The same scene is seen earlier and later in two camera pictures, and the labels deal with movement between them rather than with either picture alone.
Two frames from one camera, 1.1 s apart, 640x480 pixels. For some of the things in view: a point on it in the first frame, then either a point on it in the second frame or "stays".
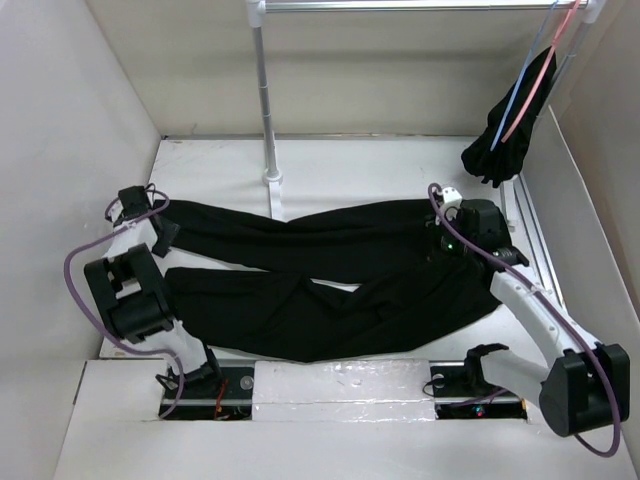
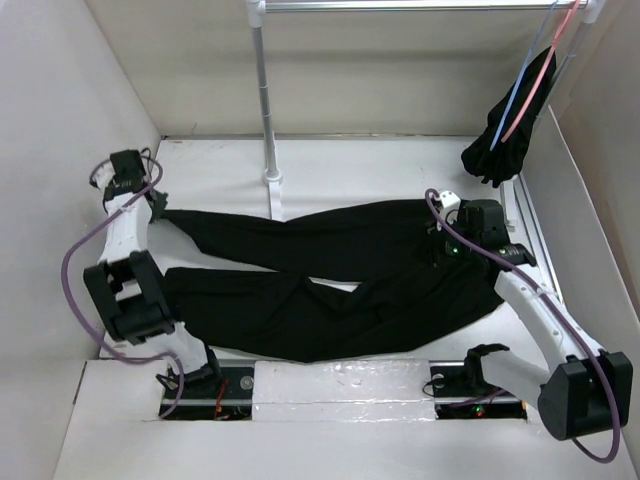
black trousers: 400,280 stays
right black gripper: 454,224 stays
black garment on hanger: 497,153 stays
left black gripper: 170,232 -> 158,206
